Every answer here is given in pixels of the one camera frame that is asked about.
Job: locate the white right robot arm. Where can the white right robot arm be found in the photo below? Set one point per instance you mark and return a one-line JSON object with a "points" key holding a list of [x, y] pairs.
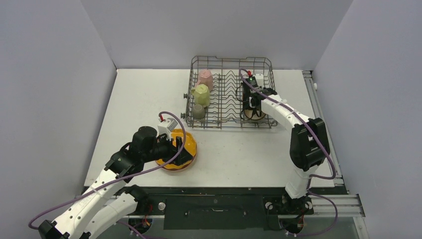
{"points": [[309, 146]]}

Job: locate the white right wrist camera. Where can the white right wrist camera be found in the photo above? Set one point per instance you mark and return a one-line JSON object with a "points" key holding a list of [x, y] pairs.
{"points": [[255, 80]]}

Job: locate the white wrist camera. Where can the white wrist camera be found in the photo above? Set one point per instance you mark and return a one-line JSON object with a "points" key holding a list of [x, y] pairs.
{"points": [[166, 127], [255, 80]]}

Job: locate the pink plate under orange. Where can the pink plate under orange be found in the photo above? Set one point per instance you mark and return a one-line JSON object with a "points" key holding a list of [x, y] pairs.
{"points": [[184, 169]]}

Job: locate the orange polka dot plate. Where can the orange polka dot plate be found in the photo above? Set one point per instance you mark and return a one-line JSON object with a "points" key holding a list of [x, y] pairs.
{"points": [[190, 144]]}

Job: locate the pink mug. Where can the pink mug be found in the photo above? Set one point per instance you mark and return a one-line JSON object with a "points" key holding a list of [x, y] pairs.
{"points": [[205, 77]]}

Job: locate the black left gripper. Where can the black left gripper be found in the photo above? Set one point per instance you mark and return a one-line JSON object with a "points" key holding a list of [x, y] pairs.
{"points": [[172, 151]]}

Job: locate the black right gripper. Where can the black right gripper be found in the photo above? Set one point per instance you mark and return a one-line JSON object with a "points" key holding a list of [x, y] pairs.
{"points": [[251, 100]]}

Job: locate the small grey-green cup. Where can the small grey-green cup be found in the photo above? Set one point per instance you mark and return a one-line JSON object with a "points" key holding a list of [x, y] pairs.
{"points": [[198, 112]]}

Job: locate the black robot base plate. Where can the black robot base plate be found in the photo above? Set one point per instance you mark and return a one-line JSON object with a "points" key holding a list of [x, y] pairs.
{"points": [[220, 208]]}

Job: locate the pale yellow mug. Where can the pale yellow mug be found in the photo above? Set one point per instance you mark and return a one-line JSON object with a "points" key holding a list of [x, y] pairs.
{"points": [[201, 94]]}

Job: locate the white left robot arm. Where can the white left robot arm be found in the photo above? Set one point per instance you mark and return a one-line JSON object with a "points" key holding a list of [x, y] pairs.
{"points": [[108, 200]]}

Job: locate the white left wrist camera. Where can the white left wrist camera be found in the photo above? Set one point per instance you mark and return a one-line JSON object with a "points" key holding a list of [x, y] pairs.
{"points": [[166, 127]]}

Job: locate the grey wire dish rack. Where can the grey wire dish rack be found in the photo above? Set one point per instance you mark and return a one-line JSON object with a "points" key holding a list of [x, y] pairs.
{"points": [[226, 109]]}

